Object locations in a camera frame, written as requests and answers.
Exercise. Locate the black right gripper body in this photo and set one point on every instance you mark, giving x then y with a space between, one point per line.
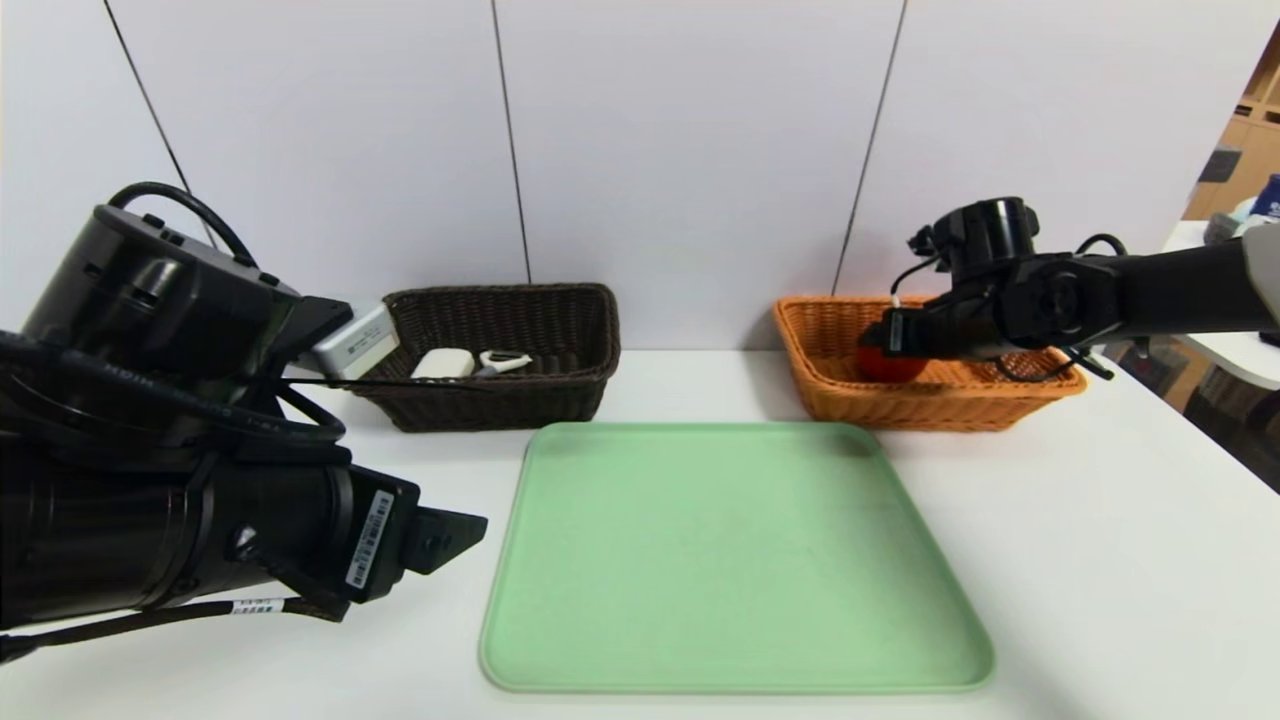
897 331

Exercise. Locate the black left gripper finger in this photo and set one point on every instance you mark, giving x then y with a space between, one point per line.
440 540

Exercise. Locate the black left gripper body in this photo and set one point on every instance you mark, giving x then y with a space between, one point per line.
120 530

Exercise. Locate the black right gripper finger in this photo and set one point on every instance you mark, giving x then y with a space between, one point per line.
873 338

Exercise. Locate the red apple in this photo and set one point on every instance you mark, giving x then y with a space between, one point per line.
890 368

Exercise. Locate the white soap bar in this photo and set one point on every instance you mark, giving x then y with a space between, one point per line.
445 362

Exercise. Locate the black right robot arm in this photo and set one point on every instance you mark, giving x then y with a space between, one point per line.
1150 285

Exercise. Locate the orange wicker basket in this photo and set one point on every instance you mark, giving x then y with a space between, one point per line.
830 400

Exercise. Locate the dark brown wicker basket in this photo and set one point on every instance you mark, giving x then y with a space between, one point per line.
560 400

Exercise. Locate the dark floor box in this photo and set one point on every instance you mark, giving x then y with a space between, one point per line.
1145 378

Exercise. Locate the light green plastic tray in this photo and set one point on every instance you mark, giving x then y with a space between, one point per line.
720 560

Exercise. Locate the dark grey cup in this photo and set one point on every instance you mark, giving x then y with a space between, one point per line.
1222 230

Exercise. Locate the white round-edged side table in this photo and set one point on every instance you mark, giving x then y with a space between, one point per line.
1250 362

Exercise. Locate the dark grey shelf box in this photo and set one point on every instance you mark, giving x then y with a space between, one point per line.
1218 165

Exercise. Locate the blue container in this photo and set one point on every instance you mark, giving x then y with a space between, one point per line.
1270 195

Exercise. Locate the light wooden shelf unit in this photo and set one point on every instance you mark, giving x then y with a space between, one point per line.
1255 150

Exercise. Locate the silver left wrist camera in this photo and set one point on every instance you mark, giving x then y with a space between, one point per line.
350 345

